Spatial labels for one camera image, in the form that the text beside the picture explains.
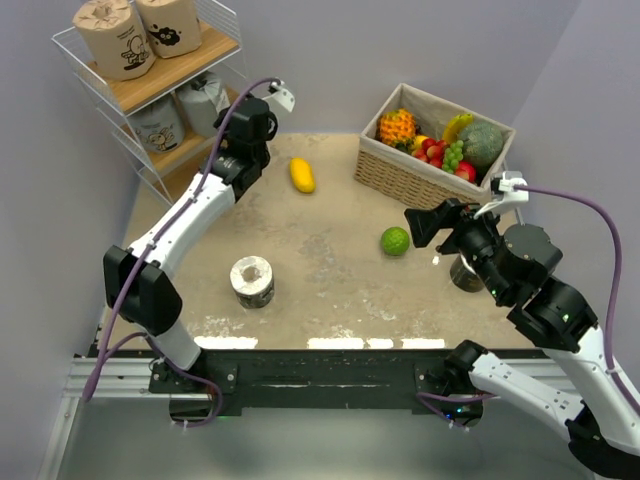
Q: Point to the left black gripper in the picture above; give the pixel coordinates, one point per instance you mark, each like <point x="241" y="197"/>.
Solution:
<point x="220" y="124"/>

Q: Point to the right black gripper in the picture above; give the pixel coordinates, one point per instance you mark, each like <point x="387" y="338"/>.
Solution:
<point x="424" y="222"/>

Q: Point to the green bumpy citrus fruit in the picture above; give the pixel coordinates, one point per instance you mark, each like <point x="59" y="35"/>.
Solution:
<point x="395" y="241"/>

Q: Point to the dark grey towel roll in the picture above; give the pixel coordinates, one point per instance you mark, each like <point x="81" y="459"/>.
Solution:
<point x="202" y="100"/>

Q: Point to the grey paper towel roll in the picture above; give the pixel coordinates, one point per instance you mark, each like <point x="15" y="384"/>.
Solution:
<point x="159" y="125"/>

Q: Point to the brown roll with black print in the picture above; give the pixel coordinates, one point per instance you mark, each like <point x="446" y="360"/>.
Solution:
<point x="172" y="26"/>

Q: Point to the white and grey towel roll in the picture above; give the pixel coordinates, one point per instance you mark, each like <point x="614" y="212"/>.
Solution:
<point x="252" y="280"/>

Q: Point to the brown paper towel roll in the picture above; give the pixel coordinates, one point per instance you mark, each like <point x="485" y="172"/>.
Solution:
<point x="116" y="38"/>

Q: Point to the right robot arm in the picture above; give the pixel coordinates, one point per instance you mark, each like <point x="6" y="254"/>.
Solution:
<point x="516" y="267"/>

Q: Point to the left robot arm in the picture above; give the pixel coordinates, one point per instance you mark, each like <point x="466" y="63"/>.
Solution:
<point x="138" y="279"/>

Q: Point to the green grapes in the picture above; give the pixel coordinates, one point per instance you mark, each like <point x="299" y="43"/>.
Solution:
<point x="453" y="155"/>

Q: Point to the white paper towel roll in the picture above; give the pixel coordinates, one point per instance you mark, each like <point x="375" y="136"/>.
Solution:
<point x="464" y="277"/>

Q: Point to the red apples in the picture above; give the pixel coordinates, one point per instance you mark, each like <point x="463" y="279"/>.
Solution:
<point x="431" y="152"/>

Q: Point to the yellow mango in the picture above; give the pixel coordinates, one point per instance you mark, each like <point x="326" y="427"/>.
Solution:
<point x="302" y="175"/>

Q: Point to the woven fruit basket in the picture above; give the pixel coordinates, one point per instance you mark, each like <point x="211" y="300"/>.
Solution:
<point x="410" y="180"/>

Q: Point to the green melon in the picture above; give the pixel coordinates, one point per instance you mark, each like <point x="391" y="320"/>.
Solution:
<point x="482" y="143"/>

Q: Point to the yellow banana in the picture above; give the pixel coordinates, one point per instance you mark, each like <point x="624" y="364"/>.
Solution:
<point x="455" y="125"/>

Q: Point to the pineapple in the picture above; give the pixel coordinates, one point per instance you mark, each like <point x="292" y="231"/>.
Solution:
<point x="396" y="128"/>

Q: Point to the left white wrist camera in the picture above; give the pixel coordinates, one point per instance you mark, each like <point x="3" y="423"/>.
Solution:
<point x="280" y="99"/>

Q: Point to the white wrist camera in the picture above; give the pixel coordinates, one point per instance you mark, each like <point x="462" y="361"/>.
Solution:
<point x="280" y="99"/>
<point x="507" y="194"/>

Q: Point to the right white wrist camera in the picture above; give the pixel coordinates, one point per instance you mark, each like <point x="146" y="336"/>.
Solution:
<point x="507" y="194"/>

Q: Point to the white wire wooden shelf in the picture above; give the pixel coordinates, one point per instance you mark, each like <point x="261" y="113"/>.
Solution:
<point x="117" y="101"/>

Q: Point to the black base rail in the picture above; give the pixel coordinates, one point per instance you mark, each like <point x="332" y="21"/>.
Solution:
<point x="418" y="380"/>

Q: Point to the aluminium frame rail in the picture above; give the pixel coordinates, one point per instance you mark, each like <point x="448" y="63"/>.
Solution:
<point x="125" y="374"/>

